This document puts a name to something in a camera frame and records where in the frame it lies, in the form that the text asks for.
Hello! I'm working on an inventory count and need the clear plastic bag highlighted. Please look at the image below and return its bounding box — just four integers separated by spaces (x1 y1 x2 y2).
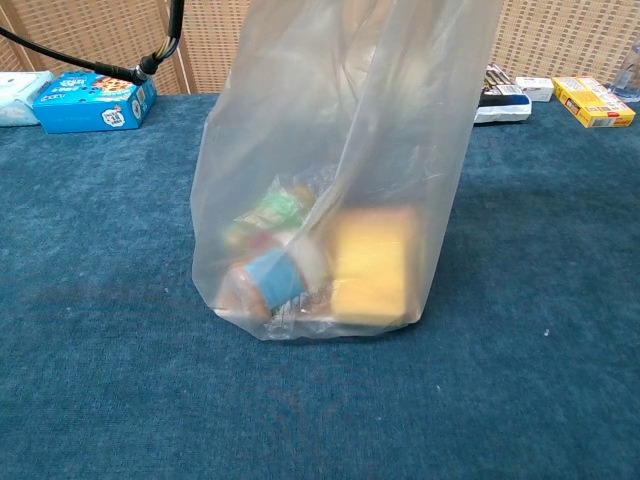
191 0 503 342

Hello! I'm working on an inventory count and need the green snack packet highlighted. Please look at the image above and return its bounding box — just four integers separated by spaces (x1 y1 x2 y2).
224 177 316 246

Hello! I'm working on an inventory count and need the white cup with blue label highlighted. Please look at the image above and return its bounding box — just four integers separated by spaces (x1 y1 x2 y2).
244 232 329 310

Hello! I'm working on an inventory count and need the yellow sponge block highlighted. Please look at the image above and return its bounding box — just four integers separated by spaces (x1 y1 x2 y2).
329 205 421 327

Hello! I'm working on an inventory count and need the brown bread packet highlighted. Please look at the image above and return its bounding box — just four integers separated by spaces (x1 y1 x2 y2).
219 264 274 321

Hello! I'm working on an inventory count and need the blue table cloth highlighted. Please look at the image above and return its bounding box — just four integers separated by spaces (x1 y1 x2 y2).
0 92 640 480

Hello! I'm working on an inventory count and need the black snack packet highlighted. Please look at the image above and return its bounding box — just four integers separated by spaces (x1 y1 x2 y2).
474 63 533 125

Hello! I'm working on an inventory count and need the blue cookie box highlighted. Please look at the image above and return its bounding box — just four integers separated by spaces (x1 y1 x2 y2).
32 68 158 135

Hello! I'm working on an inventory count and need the small white box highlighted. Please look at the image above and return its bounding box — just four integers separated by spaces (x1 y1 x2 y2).
514 76 555 103

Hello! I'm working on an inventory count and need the yellow cardboard box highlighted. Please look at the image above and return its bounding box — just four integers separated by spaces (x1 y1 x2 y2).
552 75 637 130

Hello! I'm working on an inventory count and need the rattan folding screen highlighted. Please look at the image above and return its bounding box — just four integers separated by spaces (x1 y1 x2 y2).
0 0 640 96

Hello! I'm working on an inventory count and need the light blue wet wipes pack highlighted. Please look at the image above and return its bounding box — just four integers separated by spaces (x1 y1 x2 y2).
0 71 55 127

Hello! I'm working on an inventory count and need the clear water bottle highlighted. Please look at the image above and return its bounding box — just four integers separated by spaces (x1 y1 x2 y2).
607 43 640 104

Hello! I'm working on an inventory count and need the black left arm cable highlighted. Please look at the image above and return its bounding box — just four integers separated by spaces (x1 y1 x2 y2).
0 0 186 85

